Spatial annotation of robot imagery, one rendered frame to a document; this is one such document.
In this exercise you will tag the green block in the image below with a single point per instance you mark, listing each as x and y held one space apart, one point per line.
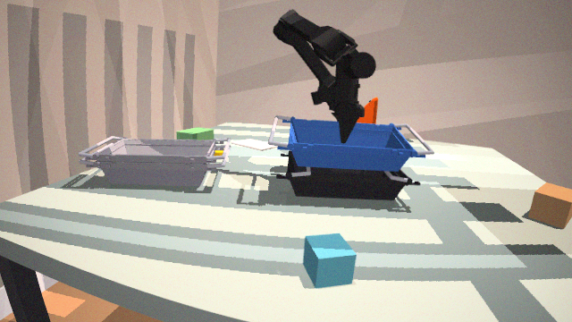
195 134

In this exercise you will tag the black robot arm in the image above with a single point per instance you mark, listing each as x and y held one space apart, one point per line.
328 43

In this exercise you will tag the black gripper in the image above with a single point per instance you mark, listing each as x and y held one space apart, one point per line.
348 111

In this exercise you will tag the blue cube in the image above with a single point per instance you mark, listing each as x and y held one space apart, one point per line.
328 260

